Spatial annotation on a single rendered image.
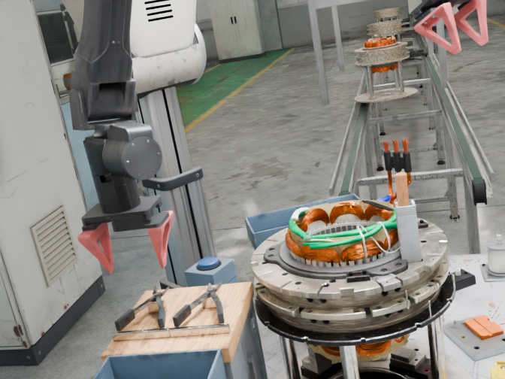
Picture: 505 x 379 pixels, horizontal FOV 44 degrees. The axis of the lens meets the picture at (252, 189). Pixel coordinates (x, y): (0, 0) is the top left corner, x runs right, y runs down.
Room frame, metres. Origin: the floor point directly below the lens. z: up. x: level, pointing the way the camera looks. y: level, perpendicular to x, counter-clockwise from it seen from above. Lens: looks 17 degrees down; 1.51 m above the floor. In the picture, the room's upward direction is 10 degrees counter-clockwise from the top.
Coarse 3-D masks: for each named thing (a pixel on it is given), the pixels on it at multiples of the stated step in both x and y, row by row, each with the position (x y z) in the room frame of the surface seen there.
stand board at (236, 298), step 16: (176, 288) 0.98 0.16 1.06; (192, 288) 0.96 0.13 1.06; (224, 288) 0.94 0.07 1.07; (240, 288) 0.93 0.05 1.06; (176, 304) 0.92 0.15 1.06; (224, 304) 0.89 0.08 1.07; (240, 304) 0.88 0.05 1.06; (144, 320) 0.88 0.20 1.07; (192, 320) 0.85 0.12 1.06; (208, 320) 0.84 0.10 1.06; (240, 320) 0.84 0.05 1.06; (192, 336) 0.80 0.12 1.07; (208, 336) 0.79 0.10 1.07; (224, 336) 0.79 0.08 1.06; (112, 352) 0.80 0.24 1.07; (128, 352) 0.79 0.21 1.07; (144, 352) 0.78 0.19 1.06; (160, 352) 0.78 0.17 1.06; (224, 352) 0.76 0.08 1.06
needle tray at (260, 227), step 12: (312, 204) 1.29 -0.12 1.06; (252, 216) 1.27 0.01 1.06; (264, 216) 1.27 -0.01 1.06; (276, 216) 1.28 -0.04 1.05; (288, 216) 1.28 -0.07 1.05; (252, 228) 1.27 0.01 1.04; (264, 228) 1.27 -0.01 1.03; (276, 228) 1.17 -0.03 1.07; (288, 228) 1.18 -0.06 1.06; (252, 240) 1.19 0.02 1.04; (264, 240) 1.17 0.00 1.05
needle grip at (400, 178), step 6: (396, 174) 0.86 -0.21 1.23; (402, 174) 0.86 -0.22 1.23; (396, 180) 0.86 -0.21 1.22; (402, 180) 0.86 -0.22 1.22; (396, 186) 0.86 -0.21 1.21; (402, 186) 0.86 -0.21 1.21; (402, 192) 0.86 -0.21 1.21; (402, 198) 0.86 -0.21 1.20; (408, 198) 0.86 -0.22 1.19; (402, 204) 0.86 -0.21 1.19; (408, 204) 0.86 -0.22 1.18
